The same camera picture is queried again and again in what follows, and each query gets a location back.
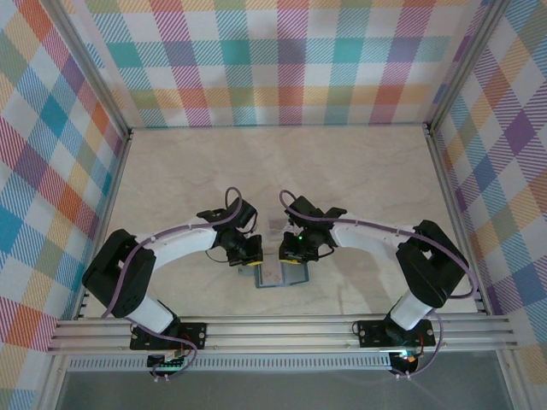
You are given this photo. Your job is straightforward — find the teal leather card holder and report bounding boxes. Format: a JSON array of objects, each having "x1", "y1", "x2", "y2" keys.
[{"x1": 238, "y1": 251, "x2": 309, "y2": 290}]

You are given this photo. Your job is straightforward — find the pink white credit card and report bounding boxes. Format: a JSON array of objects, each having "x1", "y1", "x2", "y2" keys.
[{"x1": 261, "y1": 261, "x2": 284, "y2": 286}]

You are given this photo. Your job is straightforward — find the green circuit board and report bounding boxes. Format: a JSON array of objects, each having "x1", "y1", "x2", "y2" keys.
[{"x1": 146, "y1": 348, "x2": 190, "y2": 370}]

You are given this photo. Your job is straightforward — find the circuit board with orange disc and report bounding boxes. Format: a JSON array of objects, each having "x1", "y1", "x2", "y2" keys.
[{"x1": 391, "y1": 348, "x2": 424, "y2": 366}]

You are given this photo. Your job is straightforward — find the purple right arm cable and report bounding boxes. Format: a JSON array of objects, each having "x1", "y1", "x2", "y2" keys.
[{"x1": 279, "y1": 190, "x2": 478, "y2": 381}]

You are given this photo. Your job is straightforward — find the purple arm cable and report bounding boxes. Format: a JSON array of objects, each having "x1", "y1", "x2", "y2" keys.
[
  {"x1": 279, "y1": 190, "x2": 478, "y2": 381},
  {"x1": 101, "y1": 186, "x2": 244, "y2": 384}
]

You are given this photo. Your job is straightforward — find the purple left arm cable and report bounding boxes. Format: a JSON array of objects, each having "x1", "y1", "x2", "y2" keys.
[{"x1": 101, "y1": 186, "x2": 244, "y2": 384}]

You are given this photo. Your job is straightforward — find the aluminium mounting rail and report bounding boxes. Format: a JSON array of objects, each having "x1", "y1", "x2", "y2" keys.
[{"x1": 45, "y1": 311, "x2": 521, "y2": 354}]

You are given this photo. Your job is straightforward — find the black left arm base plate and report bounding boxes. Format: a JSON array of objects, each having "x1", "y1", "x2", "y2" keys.
[{"x1": 129, "y1": 322, "x2": 209, "y2": 351}]

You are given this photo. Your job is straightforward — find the grey slotted cable duct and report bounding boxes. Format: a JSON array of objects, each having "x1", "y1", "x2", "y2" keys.
[{"x1": 67, "y1": 354, "x2": 393, "y2": 373}]

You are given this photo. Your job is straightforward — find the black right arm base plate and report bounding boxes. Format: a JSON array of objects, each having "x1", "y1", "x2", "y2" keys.
[{"x1": 356, "y1": 319, "x2": 438, "y2": 349}]

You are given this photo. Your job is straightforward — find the aluminium table side rail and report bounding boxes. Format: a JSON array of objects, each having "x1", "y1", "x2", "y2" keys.
[
  {"x1": 72, "y1": 127, "x2": 134, "y2": 321},
  {"x1": 422, "y1": 123, "x2": 492, "y2": 317}
]

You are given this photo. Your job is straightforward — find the aluminium frame leg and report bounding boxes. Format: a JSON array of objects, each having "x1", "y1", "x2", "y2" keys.
[
  {"x1": 495, "y1": 349, "x2": 529, "y2": 410},
  {"x1": 36, "y1": 353, "x2": 72, "y2": 410}
]

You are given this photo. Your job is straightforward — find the aluminium frame post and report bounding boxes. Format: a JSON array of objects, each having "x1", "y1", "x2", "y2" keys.
[
  {"x1": 425, "y1": 0, "x2": 514, "y2": 133},
  {"x1": 50, "y1": 0, "x2": 133, "y2": 138}
]

